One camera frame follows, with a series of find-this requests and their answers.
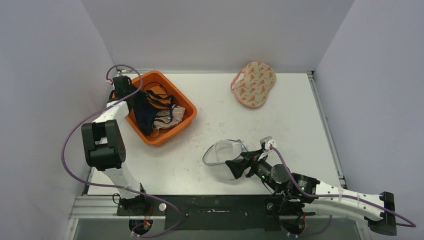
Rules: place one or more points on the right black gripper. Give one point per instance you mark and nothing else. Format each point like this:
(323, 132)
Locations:
(249, 164)

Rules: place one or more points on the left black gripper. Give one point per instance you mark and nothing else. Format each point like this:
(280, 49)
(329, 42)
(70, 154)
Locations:
(131, 86)

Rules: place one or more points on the white mesh laundry bag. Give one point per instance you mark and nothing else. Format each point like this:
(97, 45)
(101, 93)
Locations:
(224, 150)

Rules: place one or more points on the navy blue bra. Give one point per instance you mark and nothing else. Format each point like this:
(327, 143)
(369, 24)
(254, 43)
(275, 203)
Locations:
(144, 112)

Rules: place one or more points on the orange bra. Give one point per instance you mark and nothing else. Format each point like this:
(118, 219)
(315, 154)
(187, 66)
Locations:
(157, 95)

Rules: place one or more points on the orange plastic tub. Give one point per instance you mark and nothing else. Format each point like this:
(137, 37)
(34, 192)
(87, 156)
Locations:
(159, 137)

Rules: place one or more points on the floral padded bra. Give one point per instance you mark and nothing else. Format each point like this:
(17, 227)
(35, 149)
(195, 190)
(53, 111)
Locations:
(252, 84)

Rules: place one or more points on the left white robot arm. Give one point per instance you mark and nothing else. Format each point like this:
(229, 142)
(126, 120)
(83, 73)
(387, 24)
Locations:
(104, 147)

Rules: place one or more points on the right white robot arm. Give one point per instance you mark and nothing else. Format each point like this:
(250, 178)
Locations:
(301, 194)

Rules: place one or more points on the beige bra in tub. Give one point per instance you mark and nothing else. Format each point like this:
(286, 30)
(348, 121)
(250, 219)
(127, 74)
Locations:
(168, 118)

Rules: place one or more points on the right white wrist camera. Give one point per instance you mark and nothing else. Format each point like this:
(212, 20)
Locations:
(267, 145)

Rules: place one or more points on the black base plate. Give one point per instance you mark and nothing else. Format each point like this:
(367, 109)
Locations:
(214, 213)

